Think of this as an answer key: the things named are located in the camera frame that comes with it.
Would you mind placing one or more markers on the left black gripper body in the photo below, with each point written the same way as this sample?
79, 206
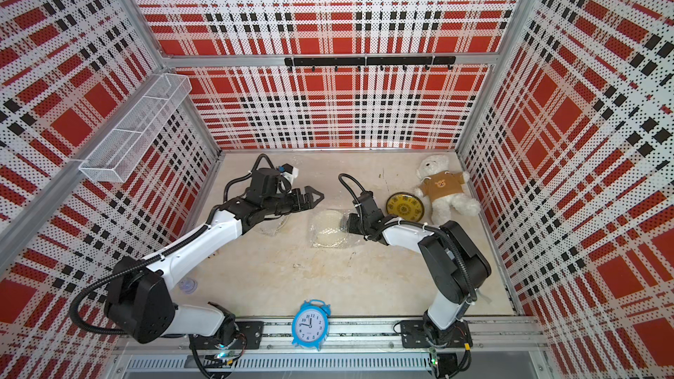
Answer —
276, 204

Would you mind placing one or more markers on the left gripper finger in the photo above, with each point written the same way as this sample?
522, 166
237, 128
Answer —
296, 204
312, 196

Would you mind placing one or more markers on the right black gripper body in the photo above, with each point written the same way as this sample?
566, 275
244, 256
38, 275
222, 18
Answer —
364, 226

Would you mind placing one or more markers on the yellow patterned plate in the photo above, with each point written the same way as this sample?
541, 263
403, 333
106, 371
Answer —
406, 206

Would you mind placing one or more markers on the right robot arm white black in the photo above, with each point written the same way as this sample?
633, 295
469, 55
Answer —
454, 262

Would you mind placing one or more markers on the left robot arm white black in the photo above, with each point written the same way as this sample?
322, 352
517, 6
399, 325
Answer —
139, 301

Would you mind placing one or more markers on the bubble wrapped plate left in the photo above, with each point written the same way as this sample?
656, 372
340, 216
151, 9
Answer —
271, 226

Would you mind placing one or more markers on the white teddy bear brown shirt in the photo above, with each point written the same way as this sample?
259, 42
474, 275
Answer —
444, 190

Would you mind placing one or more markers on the blue alarm clock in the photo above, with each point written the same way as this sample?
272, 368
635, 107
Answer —
310, 326

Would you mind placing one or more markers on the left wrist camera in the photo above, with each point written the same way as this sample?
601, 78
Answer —
270, 181

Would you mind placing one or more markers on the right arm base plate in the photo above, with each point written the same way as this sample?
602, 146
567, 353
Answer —
416, 332

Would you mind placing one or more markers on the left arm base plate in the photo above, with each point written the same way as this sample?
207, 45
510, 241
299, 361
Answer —
232, 335

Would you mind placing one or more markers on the black hook rail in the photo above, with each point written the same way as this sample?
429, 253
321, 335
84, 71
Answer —
351, 61

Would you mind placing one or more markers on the white wire mesh basket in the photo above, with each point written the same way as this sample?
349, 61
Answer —
116, 157

